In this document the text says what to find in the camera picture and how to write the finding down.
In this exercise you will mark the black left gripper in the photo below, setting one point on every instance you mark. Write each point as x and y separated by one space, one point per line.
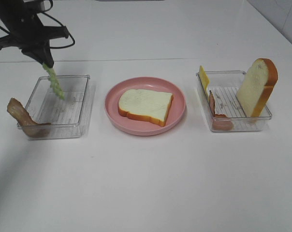
24 29

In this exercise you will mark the green lettuce leaf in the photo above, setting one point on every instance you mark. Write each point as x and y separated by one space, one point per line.
54 83

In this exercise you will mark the brown bacon strip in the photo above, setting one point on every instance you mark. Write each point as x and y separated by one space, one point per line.
22 116

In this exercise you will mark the bread slice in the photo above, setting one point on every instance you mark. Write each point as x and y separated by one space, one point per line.
145 105
257 86

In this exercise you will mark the yellow cheese slice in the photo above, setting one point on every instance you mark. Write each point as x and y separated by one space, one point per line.
204 79

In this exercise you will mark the pink bacon strip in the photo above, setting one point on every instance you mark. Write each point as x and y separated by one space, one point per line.
220 122

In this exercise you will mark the left clear plastic tray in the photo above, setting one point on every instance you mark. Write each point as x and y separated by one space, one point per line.
57 118

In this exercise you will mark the clear plastic tray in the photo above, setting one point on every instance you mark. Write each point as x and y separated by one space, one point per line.
224 86
57 118

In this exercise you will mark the pink round plate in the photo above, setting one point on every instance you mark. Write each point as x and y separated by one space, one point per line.
143 128

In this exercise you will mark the right clear plastic tray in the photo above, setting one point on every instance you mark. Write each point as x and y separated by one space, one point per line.
224 86

